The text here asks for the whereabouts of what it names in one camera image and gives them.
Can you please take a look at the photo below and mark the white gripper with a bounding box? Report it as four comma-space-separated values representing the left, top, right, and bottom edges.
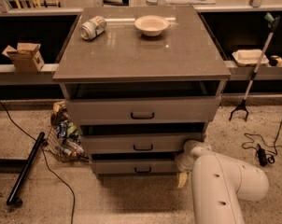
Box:
176, 153, 194, 189

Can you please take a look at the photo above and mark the grey drawer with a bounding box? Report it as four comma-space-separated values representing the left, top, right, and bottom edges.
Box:
80, 133, 205, 154
91, 160, 178, 175
65, 97, 220, 125

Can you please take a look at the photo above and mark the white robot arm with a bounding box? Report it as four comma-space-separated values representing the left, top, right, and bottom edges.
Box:
176, 140, 269, 224

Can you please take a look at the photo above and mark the grey drawer cabinet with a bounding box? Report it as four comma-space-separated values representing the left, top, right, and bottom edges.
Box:
52, 6, 232, 183

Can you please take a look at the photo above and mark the white takeout container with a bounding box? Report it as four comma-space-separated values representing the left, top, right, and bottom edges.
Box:
232, 49, 261, 66

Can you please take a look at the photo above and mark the yellow tape measure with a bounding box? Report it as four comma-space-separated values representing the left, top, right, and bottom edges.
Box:
269, 55, 282, 67

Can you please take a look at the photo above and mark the white paper bowl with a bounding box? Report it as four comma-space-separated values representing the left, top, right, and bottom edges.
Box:
134, 15, 170, 37

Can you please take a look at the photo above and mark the black metal tube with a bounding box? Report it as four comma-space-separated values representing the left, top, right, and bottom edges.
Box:
6, 132, 45, 207

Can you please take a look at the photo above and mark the crushed soda can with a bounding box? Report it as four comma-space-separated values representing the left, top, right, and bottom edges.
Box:
80, 16, 106, 40

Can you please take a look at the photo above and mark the reacher grabber tool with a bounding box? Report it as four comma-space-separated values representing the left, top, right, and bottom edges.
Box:
229, 12, 280, 121

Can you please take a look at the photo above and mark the small cardboard box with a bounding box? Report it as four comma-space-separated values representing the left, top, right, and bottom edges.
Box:
2, 43, 45, 73

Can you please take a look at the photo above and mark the wire basket with trash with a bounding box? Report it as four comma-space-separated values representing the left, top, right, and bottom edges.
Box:
44, 101, 89, 162

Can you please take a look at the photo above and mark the black floor cable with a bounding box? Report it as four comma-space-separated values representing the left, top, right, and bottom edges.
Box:
0, 91, 77, 224

